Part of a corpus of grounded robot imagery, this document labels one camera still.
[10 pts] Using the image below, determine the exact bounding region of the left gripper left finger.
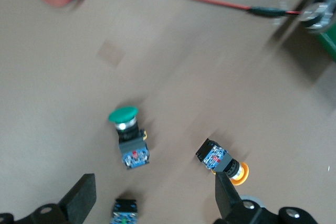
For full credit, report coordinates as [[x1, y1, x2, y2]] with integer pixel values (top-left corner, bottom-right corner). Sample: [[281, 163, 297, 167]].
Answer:
[[18, 173, 97, 224]]

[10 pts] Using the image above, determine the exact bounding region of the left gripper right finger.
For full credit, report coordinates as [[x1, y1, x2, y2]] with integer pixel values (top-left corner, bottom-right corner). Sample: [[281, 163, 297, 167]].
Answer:
[[214, 172, 265, 224]]

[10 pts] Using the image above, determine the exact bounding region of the yellow push button switch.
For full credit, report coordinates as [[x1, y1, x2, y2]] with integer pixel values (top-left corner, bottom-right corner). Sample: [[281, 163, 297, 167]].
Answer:
[[195, 137, 250, 186]]

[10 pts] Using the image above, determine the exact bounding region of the green push button switch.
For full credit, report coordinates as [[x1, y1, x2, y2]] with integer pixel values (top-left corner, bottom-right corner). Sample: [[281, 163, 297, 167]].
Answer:
[[108, 106, 151, 170], [110, 199, 138, 224]]

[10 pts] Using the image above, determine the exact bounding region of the green conveyor belt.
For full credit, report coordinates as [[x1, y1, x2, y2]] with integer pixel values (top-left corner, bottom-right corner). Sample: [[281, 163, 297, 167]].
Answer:
[[272, 0, 336, 63]]

